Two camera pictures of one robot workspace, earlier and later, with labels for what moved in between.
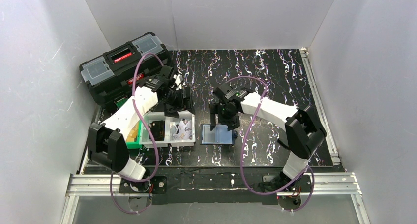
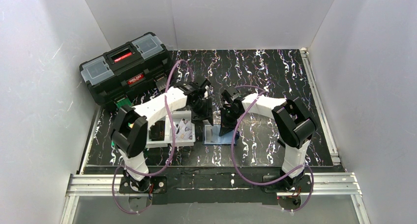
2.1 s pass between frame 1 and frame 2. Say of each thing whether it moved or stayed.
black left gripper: moved
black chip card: stayed
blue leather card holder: stayed
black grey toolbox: stayed
